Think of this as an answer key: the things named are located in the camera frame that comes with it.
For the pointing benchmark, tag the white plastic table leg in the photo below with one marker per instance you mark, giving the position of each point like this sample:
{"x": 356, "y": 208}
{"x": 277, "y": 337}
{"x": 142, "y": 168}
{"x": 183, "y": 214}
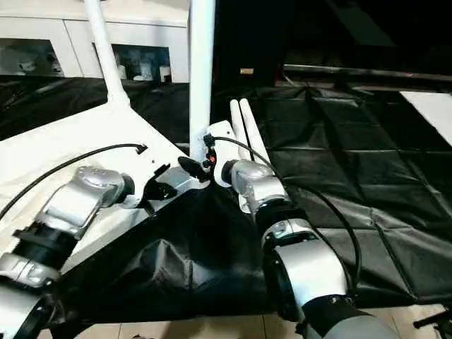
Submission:
{"x": 201, "y": 78}
{"x": 239, "y": 127}
{"x": 254, "y": 134}
{"x": 106, "y": 53}

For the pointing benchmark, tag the white plastic table top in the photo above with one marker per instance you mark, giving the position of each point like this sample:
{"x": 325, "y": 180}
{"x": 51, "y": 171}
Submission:
{"x": 63, "y": 155}

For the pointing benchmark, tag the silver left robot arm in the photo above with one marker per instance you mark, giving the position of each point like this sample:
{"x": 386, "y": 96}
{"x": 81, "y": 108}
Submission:
{"x": 63, "y": 212}

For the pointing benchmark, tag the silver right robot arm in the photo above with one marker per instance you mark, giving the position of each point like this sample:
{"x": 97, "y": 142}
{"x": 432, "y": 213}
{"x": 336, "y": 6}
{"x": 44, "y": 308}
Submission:
{"x": 282, "y": 233}

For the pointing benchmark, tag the white bottle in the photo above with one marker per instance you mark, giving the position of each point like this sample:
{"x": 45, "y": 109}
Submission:
{"x": 164, "y": 73}
{"x": 147, "y": 70}

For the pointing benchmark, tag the gold label plate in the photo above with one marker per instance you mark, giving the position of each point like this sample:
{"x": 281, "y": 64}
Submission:
{"x": 246, "y": 70}

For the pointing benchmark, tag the black mat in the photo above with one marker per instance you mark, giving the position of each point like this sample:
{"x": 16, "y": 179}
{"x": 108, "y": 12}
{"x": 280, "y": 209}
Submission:
{"x": 367, "y": 183}

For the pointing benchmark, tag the white cabinet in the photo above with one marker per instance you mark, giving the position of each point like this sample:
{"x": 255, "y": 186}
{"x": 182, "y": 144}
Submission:
{"x": 70, "y": 35}

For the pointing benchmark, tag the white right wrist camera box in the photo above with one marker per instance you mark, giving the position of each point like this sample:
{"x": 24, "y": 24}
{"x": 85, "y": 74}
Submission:
{"x": 226, "y": 145}

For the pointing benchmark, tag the silver metal rail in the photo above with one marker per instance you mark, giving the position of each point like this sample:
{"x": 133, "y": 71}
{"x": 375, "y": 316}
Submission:
{"x": 367, "y": 72}

